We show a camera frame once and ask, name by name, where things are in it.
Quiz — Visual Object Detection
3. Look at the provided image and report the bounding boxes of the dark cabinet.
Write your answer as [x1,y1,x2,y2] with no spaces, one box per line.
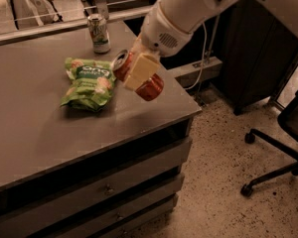
[217,0,298,115]

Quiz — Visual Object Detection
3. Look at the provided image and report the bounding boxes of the green white soda can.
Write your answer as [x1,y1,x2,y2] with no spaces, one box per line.
[87,14,111,54]

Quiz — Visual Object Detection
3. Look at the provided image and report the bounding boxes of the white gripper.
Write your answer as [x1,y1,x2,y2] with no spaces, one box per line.
[123,0,193,90]

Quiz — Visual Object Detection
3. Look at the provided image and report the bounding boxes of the white hanging cable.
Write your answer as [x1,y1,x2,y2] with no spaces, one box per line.
[184,22,210,91]

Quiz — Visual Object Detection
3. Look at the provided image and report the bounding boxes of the red coke can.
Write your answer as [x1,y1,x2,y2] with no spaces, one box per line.
[111,50,164,101]

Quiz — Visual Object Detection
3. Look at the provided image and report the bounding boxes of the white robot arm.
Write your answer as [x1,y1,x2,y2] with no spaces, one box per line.
[124,0,298,90]

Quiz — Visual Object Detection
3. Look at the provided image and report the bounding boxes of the metal railing bar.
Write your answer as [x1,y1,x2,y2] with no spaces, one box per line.
[0,6,151,46]

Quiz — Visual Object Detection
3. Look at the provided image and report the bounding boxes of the green chip bag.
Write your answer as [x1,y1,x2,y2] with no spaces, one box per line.
[61,58,116,112]

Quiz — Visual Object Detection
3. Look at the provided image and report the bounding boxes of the black office chair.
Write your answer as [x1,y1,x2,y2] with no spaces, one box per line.
[240,90,298,197]

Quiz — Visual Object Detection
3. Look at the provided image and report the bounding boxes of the grey drawer cabinet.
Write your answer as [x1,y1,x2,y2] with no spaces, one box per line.
[0,117,194,238]

